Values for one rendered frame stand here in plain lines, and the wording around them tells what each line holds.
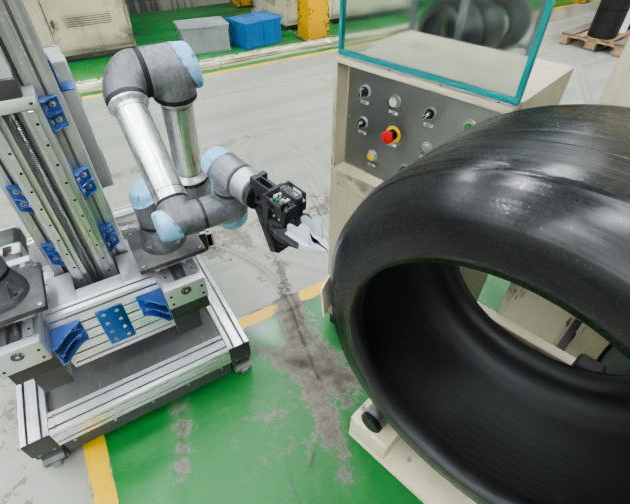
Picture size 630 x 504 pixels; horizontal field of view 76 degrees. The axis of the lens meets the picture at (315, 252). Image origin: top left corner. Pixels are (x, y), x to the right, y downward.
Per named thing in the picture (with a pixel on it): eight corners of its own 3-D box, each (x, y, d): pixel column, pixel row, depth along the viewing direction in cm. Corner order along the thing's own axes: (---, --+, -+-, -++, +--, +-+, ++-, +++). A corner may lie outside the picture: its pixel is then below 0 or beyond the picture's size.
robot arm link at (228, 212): (200, 220, 101) (193, 186, 93) (241, 206, 106) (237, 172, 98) (212, 240, 97) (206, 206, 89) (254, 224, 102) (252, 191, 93)
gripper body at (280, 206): (281, 210, 75) (240, 179, 81) (280, 242, 82) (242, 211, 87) (310, 193, 80) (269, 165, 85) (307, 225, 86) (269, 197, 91)
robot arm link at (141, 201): (133, 214, 136) (120, 180, 127) (172, 202, 142) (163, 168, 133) (143, 234, 129) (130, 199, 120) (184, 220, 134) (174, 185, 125)
